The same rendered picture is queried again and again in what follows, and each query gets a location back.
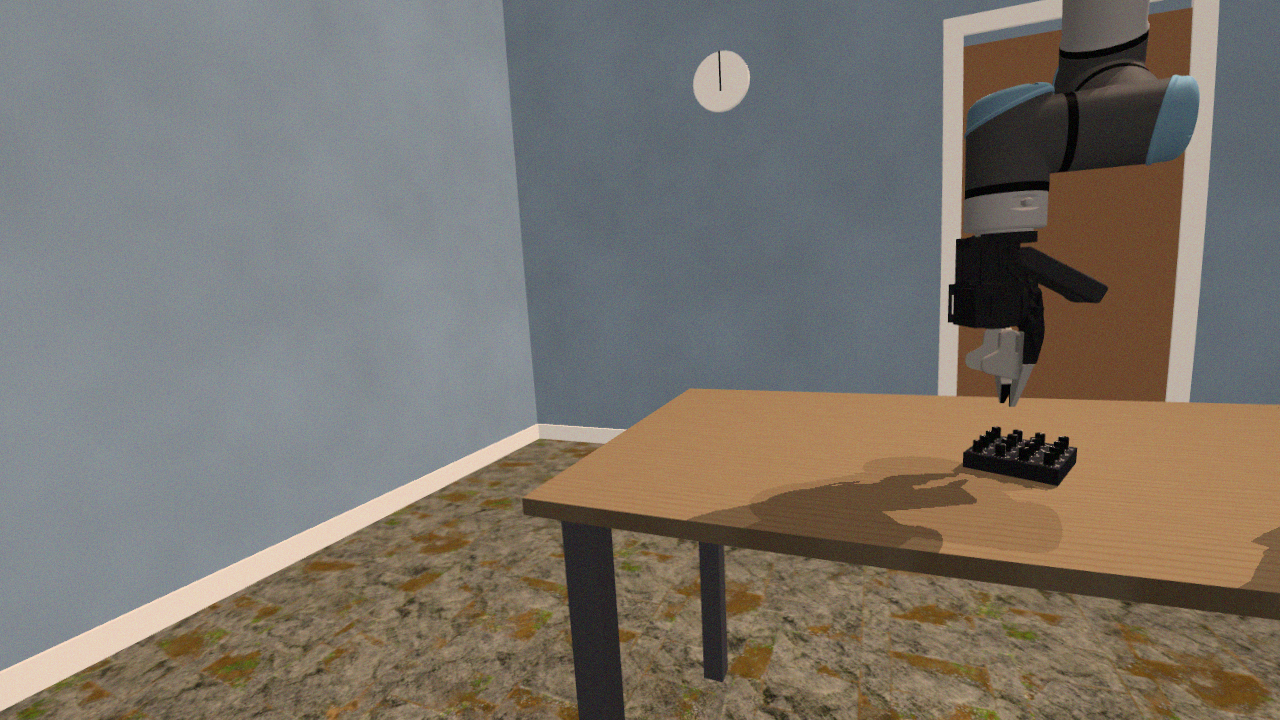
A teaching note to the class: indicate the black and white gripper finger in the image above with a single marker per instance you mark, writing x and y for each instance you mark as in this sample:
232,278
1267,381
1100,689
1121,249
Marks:
1017,352
989,345

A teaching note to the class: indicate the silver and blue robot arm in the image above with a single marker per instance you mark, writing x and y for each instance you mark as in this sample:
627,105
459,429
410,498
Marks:
1017,137

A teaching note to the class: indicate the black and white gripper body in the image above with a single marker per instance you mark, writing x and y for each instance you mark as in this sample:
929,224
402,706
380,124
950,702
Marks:
1003,301

